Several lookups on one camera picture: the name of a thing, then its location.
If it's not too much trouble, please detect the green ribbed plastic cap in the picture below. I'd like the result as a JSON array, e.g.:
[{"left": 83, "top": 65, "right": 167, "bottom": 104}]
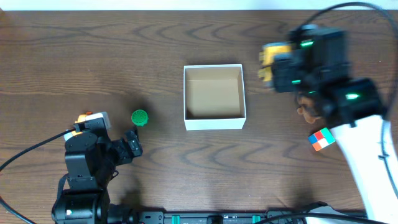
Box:
[{"left": 131, "top": 110, "right": 149, "bottom": 127}]

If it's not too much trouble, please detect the yellow grey toy truck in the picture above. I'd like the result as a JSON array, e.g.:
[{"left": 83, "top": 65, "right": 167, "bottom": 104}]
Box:
[{"left": 257, "top": 42, "right": 292, "bottom": 89}]

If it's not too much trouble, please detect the brown plush bear toy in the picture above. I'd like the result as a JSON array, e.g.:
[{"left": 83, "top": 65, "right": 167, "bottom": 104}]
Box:
[{"left": 296, "top": 92, "right": 321, "bottom": 124}]

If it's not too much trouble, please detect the orange rubber duck toy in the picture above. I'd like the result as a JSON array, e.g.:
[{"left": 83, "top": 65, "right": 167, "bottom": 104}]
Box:
[{"left": 72, "top": 111, "right": 93, "bottom": 136}]

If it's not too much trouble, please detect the colourful puzzle cube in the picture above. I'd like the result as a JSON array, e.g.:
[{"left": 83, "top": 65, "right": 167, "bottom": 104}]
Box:
[{"left": 308, "top": 128, "right": 335, "bottom": 151}]

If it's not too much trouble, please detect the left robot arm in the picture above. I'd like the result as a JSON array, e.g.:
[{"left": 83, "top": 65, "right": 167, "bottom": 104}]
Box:
[{"left": 52, "top": 118, "right": 143, "bottom": 223}]

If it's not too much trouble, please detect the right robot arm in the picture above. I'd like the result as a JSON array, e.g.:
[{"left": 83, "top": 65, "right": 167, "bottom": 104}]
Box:
[{"left": 262, "top": 26, "right": 397, "bottom": 223}]

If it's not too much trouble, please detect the white cardboard box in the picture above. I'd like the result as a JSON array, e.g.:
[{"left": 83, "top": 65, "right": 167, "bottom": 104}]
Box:
[{"left": 183, "top": 64, "right": 246, "bottom": 131}]

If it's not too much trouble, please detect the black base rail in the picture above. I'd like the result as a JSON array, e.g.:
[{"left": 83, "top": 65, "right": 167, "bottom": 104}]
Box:
[{"left": 107, "top": 202, "right": 368, "bottom": 224}]

